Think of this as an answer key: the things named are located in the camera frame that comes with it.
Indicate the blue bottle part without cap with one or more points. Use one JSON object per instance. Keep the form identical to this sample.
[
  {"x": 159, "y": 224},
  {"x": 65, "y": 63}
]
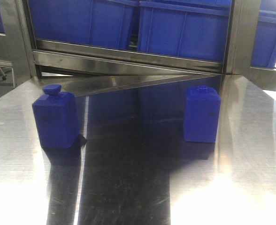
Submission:
[{"x": 201, "y": 114}]

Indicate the blue bottle part with cap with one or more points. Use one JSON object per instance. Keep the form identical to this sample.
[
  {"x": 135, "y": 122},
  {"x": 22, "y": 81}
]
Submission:
[{"x": 56, "y": 117}]

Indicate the stainless steel shelf rack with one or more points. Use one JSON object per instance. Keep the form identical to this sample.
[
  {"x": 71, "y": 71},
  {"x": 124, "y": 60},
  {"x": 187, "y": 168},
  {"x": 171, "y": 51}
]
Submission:
[{"x": 29, "y": 56}]

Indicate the metal cart with caster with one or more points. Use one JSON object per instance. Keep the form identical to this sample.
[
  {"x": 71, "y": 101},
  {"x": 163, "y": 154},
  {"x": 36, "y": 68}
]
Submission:
[{"x": 2, "y": 66}]

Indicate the blue plastic bin left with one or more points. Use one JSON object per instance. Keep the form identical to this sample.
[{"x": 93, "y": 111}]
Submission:
[{"x": 103, "y": 23}]

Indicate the blue plastic bin right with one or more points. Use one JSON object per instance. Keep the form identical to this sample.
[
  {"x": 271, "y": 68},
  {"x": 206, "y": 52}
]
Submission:
[{"x": 264, "y": 50}]

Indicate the blue plastic bin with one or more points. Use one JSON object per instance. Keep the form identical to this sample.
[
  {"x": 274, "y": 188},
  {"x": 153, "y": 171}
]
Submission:
[
  {"x": 103, "y": 23},
  {"x": 264, "y": 50},
  {"x": 183, "y": 29}
]

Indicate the blue plastic bin middle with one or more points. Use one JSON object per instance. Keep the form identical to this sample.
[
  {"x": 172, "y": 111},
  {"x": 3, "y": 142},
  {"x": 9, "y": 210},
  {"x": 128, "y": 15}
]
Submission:
[{"x": 183, "y": 29}]

